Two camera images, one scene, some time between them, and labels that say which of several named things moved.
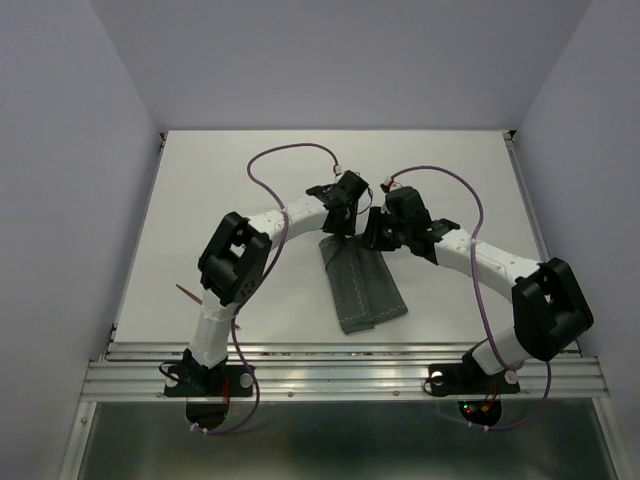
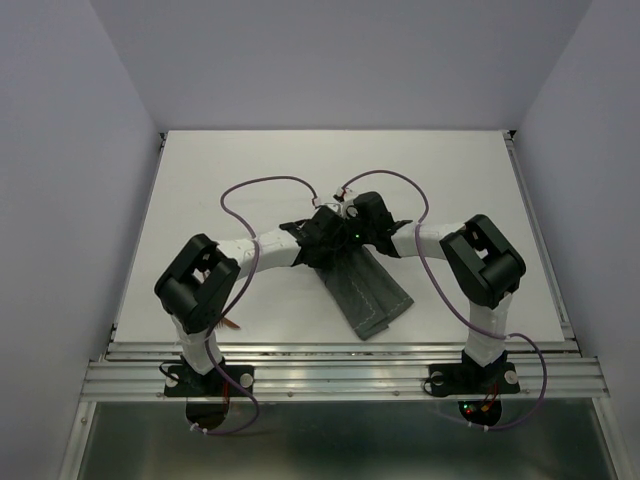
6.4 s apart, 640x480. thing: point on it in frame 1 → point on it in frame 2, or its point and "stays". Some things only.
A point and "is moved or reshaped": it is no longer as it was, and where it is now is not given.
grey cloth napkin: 363,289 is moved or reshaped
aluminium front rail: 132,372 stays
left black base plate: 189,381 stays
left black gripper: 347,229 → 328,261
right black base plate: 468,378 stays
